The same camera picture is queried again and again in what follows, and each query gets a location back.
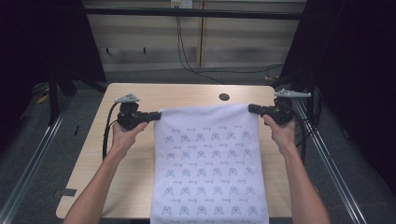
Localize person's right hand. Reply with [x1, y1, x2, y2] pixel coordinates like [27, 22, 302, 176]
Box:
[262, 114, 297, 157]

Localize black wall cable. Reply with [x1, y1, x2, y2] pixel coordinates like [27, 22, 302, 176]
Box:
[176, 15, 285, 85]

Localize black curtain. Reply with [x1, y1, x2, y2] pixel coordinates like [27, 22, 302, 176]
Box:
[0, 0, 107, 150]
[278, 0, 396, 195]

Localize grey tape strip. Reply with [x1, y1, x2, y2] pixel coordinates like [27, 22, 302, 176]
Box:
[52, 188, 78, 199]

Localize white printed cloth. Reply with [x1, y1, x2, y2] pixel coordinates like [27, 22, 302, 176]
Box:
[149, 104, 271, 224]

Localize black horizontal frame bar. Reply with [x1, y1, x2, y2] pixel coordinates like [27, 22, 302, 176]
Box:
[83, 7, 305, 21]

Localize metal floor rail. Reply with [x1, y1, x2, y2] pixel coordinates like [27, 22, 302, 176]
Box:
[293, 97, 369, 224]
[0, 102, 69, 224]

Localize black stand post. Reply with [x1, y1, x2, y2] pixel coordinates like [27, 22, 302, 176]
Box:
[47, 69, 61, 126]

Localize yellow object on floor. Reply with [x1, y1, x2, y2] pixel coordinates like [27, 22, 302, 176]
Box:
[35, 92, 50, 105]

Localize white wall outlet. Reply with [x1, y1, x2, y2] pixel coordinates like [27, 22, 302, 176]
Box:
[170, 0, 194, 9]

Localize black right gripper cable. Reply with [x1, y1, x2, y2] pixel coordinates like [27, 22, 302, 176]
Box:
[291, 104, 308, 165]

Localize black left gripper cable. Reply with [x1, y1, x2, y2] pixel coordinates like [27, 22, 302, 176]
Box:
[102, 102, 121, 161]

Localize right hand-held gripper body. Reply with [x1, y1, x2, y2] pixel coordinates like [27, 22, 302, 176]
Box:
[263, 88, 312, 126]

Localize black floor cables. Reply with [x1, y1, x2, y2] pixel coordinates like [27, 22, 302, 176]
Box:
[292, 87, 323, 147]

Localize person's left hand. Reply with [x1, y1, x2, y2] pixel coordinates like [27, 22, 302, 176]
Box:
[109, 120, 149, 159]

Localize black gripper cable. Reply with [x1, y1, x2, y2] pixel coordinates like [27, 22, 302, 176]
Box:
[102, 102, 121, 161]
[291, 104, 308, 165]

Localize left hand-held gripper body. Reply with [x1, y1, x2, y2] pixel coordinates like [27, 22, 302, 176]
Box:
[114, 91, 148, 131]

